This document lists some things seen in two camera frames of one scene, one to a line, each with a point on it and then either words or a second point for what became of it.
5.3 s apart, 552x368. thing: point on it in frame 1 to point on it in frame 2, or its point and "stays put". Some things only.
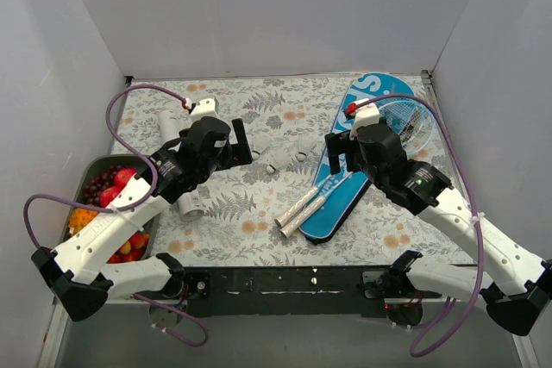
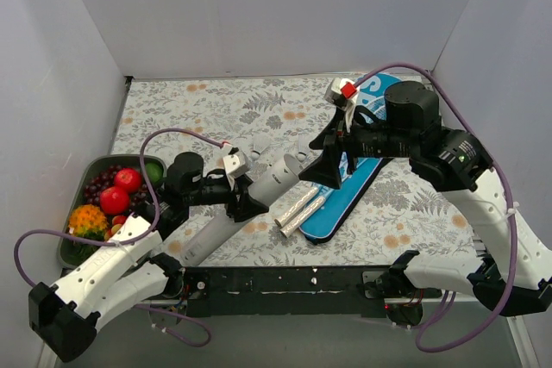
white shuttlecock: x=260 y=141 stays put
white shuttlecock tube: x=189 y=206 to x=254 y=198
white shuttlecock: x=306 y=142 stays put
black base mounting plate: x=287 y=291 stays put
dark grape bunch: x=99 y=182 stays put
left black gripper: x=241 y=142 to x=235 y=197
